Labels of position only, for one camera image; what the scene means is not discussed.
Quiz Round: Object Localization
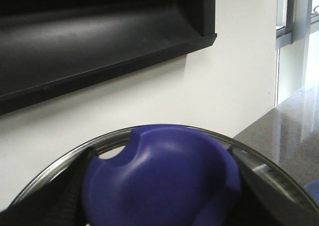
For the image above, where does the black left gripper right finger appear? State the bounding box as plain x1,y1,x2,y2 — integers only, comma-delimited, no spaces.
228,145,319,226

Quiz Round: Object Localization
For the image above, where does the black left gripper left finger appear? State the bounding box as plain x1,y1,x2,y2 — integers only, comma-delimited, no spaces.
0,147,97,226

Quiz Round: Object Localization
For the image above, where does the grey window frame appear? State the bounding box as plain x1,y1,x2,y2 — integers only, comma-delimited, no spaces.
276,0,319,49

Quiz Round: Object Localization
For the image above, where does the black range hood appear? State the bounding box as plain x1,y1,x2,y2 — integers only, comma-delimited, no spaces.
0,0,217,114

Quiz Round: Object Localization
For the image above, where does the blue ceramic bowl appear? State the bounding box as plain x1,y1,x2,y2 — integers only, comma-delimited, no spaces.
305,180,319,203

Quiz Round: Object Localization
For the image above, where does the glass lid with blue knob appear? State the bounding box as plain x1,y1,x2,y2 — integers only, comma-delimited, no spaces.
4,124,319,226

